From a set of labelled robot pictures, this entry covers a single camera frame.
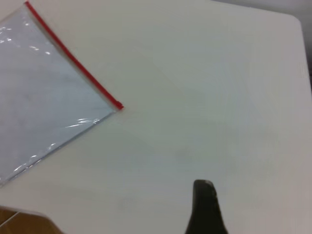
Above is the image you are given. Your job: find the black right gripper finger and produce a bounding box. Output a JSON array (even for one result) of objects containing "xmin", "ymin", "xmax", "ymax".
[{"xmin": 184, "ymin": 179, "xmax": 229, "ymax": 234}]

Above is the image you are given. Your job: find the red zipper slider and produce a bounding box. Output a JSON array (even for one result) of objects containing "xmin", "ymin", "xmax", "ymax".
[{"xmin": 112, "ymin": 99, "xmax": 125, "ymax": 112}]

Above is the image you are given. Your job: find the clear zip bag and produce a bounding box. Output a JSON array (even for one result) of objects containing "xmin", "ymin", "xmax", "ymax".
[{"xmin": 0, "ymin": 0, "xmax": 125, "ymax": 188}]

